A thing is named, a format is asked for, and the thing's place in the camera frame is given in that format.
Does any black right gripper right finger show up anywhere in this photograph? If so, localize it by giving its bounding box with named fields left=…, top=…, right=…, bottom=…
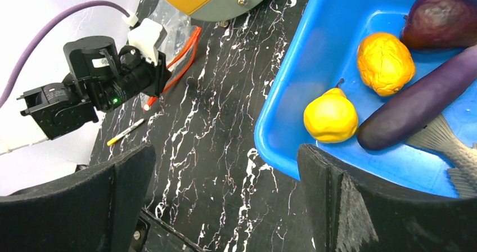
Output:
left=297, top=144, right=476, bottom=251

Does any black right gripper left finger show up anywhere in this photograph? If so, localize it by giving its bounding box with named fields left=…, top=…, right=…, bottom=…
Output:
left=1, top=144, right=156, bottom=251

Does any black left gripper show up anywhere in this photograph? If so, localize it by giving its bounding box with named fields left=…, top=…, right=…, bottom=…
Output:
left=62, top=36, right=172, bottom=112

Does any yellow marker pen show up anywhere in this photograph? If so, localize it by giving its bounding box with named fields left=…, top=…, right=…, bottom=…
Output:
left=106, top=118, right=145, bottom=146

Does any yellow toy pear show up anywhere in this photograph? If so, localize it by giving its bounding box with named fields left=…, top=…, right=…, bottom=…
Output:
left=303, top=78, right=359, bottom=143

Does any grey toy fish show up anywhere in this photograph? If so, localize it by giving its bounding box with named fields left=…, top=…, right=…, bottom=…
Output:
left=405, top=114, right=476, bottom=199

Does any purple toy eggplant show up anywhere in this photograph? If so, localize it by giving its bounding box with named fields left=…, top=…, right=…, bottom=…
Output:
left=357, top=46, right=476, bottom=151

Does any orange toy lemon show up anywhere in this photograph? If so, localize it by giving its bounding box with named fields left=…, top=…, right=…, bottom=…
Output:
left=356, top=32, right=416, bottom=97

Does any blue plastic bin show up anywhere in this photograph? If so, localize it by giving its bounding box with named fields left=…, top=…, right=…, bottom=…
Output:
left=254, top=0, right=457, bottom=198

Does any dark red toy fruit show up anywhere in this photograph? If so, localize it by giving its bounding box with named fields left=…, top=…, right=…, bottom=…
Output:
left=400, top=0, right=476, bottom=51

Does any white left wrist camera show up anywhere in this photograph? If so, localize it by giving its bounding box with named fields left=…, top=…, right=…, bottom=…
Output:
left=121, top=13, right=167, bottom=66

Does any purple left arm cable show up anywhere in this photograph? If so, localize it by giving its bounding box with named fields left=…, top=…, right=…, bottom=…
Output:
left=0, top=1, right=131, bottom=110

